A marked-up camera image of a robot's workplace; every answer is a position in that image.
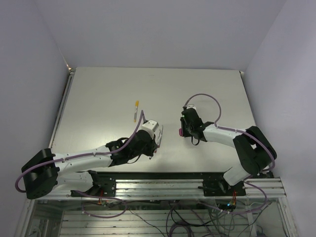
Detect purple marker pen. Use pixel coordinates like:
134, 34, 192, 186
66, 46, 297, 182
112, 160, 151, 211
157, 125, 163, 147

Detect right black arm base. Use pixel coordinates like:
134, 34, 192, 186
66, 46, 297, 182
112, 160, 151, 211
198, 172, 246, 197

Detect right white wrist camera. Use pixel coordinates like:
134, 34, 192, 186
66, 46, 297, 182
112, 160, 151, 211
183, 105, 197, 110

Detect loose cables under table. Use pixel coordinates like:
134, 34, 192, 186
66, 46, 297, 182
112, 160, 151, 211
81, 196, 262, 237

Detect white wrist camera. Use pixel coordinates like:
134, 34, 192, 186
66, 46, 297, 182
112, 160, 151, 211
141, 119, 159, 136
183, 105, 197, 110

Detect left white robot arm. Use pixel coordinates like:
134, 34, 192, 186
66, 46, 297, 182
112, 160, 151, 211
21, 129, 159, 199

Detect aluminium frame rail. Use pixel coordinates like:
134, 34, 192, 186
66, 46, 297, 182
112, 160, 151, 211
27, 176, 287, 198

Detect yellow marker pen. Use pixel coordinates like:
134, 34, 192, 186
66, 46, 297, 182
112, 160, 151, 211
133, 106, 138, 123

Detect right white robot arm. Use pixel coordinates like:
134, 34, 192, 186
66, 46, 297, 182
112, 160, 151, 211
179, 106, 277, 196

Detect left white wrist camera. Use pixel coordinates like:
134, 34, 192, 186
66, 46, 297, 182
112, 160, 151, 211
141, 119, 159, 136

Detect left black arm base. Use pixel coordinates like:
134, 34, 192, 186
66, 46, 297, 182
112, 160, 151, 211
71, 170, 117, 197

